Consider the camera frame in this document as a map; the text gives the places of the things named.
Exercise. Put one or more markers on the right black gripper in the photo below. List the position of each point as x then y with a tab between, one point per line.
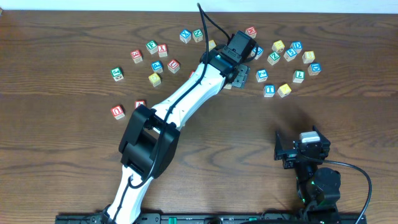
290	154

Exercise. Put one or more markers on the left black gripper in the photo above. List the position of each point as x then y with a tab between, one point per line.
241	76

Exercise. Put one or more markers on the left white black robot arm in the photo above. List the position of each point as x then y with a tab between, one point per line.
150	140

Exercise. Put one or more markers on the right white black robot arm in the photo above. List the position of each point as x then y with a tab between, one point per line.
318	188

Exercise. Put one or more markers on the blue T block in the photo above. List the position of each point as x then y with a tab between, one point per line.
269	90

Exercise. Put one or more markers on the blue L block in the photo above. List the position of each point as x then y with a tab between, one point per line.
257	52

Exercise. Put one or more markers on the green Z block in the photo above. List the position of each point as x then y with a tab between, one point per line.
273	58

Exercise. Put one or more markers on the yellow block top centre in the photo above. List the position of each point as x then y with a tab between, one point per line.
211	44

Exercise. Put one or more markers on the yellow block near T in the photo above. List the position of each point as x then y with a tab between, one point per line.
284	90

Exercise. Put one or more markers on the red H block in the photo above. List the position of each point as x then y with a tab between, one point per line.
251	31

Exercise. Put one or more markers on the yellow block top right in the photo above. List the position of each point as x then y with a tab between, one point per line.
278	46

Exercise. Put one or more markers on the blue S block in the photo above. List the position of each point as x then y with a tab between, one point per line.
290	54

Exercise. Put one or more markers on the green L block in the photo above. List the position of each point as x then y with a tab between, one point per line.
298	76

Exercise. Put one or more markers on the green N block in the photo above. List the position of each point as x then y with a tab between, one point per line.
197	35

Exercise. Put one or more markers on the red U block upper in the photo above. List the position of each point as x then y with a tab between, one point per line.
173	66

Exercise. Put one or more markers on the red u block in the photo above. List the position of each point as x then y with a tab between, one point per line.
117	112
173	66

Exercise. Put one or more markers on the blue D block upper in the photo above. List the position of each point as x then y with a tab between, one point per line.
296	46

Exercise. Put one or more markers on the blue d block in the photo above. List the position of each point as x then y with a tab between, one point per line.
296	46
314	69

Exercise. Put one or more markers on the blue X block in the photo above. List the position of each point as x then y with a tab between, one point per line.
185	36

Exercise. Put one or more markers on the yellow 8 block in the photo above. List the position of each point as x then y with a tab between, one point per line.
308	57

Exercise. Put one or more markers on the blue D block right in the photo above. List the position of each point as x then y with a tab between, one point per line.
314	69

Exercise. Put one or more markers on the red Y block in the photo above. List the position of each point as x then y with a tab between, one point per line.
162	50

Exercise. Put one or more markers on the blue P block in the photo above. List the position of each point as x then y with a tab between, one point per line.
157	66

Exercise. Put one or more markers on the yellow block left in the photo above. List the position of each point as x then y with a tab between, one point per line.
155	79

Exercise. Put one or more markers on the green F block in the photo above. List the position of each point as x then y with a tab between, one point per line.
152	47

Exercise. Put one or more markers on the red A block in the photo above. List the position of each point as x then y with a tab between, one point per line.
140	102

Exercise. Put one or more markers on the red G block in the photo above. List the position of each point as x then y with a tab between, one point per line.
136	56

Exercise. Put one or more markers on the green J block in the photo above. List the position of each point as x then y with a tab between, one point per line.
117	74

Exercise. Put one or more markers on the red U block lower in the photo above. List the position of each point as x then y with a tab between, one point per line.
117	112

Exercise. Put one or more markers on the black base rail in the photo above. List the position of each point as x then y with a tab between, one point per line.
156	218

